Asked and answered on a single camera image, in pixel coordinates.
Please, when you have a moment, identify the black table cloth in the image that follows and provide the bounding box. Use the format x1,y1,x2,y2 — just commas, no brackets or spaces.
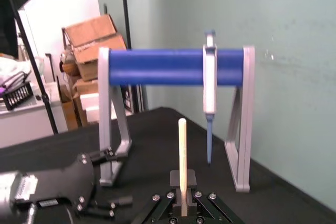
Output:
0,106,336,224

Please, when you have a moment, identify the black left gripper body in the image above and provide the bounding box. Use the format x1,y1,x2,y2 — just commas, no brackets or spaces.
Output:
14,152,96,214

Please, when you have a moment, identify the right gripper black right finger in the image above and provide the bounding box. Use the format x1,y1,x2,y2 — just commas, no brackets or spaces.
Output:
186,170,238,224

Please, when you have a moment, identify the large brown cardboard box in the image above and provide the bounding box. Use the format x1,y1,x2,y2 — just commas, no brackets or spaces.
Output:
64,14,127,82

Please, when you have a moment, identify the black framed picture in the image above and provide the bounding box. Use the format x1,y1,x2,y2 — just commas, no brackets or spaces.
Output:
122,84,145,115

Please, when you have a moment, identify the cream stick thermometer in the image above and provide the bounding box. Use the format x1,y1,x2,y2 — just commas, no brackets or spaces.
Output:
177,118,190,217

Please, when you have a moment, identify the black upright pole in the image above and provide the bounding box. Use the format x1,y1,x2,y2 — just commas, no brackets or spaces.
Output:
120,0,132,50

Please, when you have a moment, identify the black slotted crate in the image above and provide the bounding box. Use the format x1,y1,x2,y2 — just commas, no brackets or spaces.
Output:
1,80,35,111

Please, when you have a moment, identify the grey stand with blue bar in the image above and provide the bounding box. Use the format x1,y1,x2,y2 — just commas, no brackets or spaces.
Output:
97,46,256,193

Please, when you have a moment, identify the black hanging curtain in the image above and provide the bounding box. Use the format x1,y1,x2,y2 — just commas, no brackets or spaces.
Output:
0,0,55,55

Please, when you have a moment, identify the white and blue pipette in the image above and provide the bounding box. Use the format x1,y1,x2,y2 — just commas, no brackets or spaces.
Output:
202,28,218,167

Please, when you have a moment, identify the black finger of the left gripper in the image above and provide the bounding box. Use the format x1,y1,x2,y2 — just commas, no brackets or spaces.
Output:
90,148,118,166
86,196,133,219

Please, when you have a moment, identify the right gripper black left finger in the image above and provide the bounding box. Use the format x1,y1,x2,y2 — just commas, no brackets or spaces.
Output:
131,170,182,224

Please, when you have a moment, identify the small brown cardboard box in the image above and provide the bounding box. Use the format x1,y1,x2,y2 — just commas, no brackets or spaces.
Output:
59,78,101,130

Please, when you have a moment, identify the black slanted stand pole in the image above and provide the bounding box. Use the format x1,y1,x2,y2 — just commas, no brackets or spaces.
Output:
0,0,59,134

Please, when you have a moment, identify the white foam block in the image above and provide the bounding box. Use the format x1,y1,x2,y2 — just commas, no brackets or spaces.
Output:
80,92,132,124

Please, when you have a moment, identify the white cabinet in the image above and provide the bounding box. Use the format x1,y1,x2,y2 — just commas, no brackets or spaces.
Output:
0,81,69,149

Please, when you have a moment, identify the white crumpled cloth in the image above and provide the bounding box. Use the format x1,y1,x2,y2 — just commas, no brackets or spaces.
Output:
0,55,33,90

